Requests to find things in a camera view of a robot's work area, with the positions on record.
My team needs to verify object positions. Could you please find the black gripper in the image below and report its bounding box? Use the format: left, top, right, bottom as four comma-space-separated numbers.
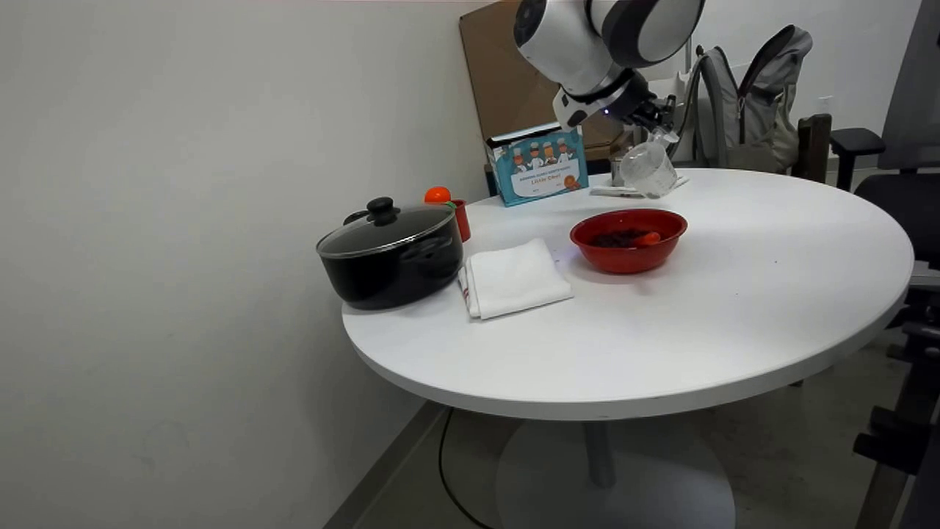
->
554, 71, 683, 144

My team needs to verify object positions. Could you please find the clear plastic jar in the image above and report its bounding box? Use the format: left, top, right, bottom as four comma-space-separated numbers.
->
611, 129, 686, 201

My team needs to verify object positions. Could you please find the red bowl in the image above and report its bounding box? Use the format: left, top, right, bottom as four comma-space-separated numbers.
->
567, 206, 690, 276

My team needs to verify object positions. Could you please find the grey backpack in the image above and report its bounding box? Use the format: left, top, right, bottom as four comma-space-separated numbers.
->
670, 25, 817, 176

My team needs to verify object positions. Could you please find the blue picture box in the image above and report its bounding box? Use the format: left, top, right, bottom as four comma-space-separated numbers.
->
485, 115, 595, 210

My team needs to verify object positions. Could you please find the large cardboard box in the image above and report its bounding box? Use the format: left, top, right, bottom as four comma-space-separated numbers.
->
460, 0, 627, 151

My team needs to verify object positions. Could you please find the white folded cloth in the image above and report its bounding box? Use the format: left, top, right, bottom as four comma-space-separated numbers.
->
460, 237, 576, 325

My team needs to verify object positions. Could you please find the small red cup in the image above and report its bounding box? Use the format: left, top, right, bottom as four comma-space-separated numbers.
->
451, 197, 474, 245

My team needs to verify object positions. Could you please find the black office chair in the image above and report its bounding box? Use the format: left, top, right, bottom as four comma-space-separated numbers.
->
828, 0, 940, 297

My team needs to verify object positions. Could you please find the glass pot lid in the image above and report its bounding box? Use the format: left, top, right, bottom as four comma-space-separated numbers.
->
319, 194, 460, 263

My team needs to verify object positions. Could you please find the black cooking pot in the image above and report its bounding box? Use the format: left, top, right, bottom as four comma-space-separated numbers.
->
316, 219, 468, 313

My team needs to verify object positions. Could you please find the black metal stand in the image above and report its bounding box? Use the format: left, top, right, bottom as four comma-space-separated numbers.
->
849, 284, 940, 529

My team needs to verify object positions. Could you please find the dark wooden post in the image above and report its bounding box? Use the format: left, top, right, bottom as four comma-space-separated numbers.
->
795, 113, 834, 185

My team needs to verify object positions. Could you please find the black floor cable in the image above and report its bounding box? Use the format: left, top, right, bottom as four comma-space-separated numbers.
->
435, 410, 495, 529

